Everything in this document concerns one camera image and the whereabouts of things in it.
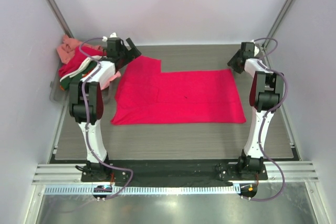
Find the aluminium frame post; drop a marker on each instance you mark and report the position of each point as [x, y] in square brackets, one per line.
[60, 18]
[280, 17]

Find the salmon pink t shirt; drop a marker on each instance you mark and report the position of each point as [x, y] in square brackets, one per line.
[68, 49]

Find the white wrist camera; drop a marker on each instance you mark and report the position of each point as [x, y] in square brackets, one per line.
[113, 35]
[256, 49]

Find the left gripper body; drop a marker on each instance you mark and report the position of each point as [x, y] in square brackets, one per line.
[127, 52]

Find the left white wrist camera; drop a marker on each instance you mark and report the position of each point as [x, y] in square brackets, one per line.
[113, 35]

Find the crimson t shirt in tray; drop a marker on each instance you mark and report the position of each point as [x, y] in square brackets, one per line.
[75, 61]

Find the green white t shirt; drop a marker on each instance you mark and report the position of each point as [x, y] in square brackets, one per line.
[73, 77]

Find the light pink t shirt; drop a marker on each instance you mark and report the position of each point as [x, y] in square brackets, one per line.
[113, 77]

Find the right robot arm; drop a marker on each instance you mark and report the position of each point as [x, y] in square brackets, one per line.
[265, 98]

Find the right aluminium table rail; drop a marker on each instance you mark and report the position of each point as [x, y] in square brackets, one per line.
[286, 119]

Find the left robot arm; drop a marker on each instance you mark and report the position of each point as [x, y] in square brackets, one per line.
[86, 103]

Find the grey plastic tray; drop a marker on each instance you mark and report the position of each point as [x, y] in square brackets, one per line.
[58, 96]

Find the magenta t shirt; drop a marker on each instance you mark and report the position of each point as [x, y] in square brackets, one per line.
[147, 95]

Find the right aluminium frame post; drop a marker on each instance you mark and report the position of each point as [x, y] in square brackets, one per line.
[280, 17]

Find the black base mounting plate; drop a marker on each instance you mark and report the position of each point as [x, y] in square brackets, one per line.
[173, 172]

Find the left aluminium frame post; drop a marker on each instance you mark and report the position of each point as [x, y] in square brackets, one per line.
[60, 18]

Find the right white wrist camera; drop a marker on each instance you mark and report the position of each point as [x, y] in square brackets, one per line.
[256, 49]

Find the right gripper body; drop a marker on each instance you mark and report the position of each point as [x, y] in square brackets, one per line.
[237, 61]

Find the white slotted cable duct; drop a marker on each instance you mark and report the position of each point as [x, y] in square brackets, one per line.
[101, 190]

